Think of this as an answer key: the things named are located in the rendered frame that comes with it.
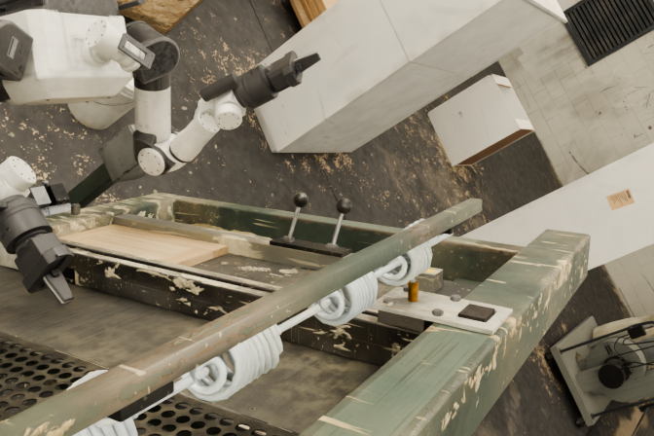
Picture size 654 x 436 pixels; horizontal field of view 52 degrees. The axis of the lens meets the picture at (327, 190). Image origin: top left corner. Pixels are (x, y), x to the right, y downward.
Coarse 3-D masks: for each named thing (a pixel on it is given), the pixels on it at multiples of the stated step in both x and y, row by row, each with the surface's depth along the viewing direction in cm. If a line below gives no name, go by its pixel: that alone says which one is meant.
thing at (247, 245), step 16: (128, 224) 183; (144, 224) 180; (160, 224) 178; (176, 224) 178; (208, 240) 169; (224, 240) 166; (240, 240) 163; (256, 240) 163; (256, 256) 162; (272, 256) 159; (288, 256) 157; (304, 256) 154; (320, 256) 152; (432, 272) 139; (432, 288) 139
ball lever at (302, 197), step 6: (294, 198) 161; (300, 198) 160; (306, 198) 161; (300, 204) 160; (306, 204) 161; (294, 216) 160; (294, 222) 160; (294, 228) 160; (288, 234) 159; (282, 240) 159; (288, 240) 158; (294, 240) 159
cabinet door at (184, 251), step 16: (112, 224) 186; (80, 240) 169; (96, 240) 169; (112, 240) 170; (128, 240) 170; (144, 240) 170; (160, 240) 169; (176, 240) 169; (192, 240) 170; (144, 256) 156; (160, 256) 157; (176, 256) 156; (192, 256) 156; (208, 256) 160
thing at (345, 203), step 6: (336, 204) 155; (342, 204) 154; (348, 204) 154; (342, 210) 154; (348, 210) 155; (342, 216) 155; (336, 228) 154; (336, 234) 153; (336, 240) 153; (330, 246) 152; (336, 246) 152
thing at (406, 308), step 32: (0, 256) 152; (96, 256) 136; (128, 256) 136; (96, 288) 136; (128, 288) 131; (160, 288) 127; (192, 288) 123; (224, 288) 119; (256, 288) 120; (416, 288) 102; (352, 320) 106; (384, 320) 103; (416, 320) 100; (448, 320) 95; (352, 352) 106; (384, 352) 103
